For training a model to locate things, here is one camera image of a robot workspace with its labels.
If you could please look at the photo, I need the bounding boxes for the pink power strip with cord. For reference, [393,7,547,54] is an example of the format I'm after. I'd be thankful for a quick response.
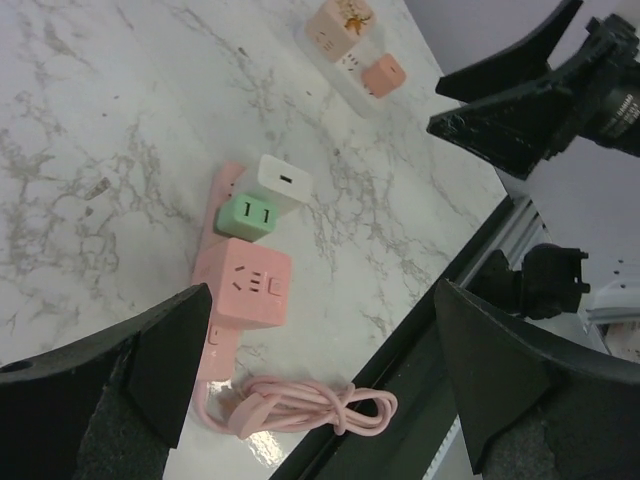
[192,159,400,441]

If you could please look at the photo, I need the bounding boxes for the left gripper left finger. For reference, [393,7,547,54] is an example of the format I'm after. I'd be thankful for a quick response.
[1,284,212,479]

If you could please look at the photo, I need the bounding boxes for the white triangular power strip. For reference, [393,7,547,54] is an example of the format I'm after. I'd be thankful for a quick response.
[294,25,388,118]

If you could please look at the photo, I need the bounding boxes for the pink cube socket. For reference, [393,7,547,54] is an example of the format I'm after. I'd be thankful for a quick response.
[192,238,292,331]

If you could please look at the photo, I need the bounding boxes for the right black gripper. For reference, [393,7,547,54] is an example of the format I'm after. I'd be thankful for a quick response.
[427,0,639,179]

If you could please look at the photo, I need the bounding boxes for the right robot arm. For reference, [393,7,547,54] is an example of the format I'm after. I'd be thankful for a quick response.
[427,1,639,180]

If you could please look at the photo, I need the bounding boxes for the green cube plug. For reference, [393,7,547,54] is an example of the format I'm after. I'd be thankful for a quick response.
[214,193,279,242]

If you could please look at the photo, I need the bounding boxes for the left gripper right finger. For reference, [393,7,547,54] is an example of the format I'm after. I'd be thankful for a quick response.
[434,281,639,479]

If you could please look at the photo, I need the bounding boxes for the small salmon charger plug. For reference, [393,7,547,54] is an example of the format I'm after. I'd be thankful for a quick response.
[361,53,407,99]

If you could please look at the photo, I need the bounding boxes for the white charger adapter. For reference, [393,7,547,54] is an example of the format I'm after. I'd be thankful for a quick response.
[247,155,313,216]

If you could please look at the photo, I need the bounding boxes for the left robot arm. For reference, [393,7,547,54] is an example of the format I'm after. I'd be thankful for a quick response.
[1,239,639,479]

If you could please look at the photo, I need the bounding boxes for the beige deer cube socket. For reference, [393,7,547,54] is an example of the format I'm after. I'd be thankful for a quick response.
[304,0,377,63]

